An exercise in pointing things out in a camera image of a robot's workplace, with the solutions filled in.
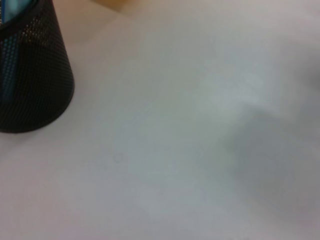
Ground blue scissors with sheath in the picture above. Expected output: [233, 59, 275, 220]
[0, 0, 38, 101]

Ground black mesh pen holder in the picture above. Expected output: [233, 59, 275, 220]
[0, 0, 76, 134]

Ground yellow plastic bin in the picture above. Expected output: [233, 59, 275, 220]
[92, 0, 131, 12]

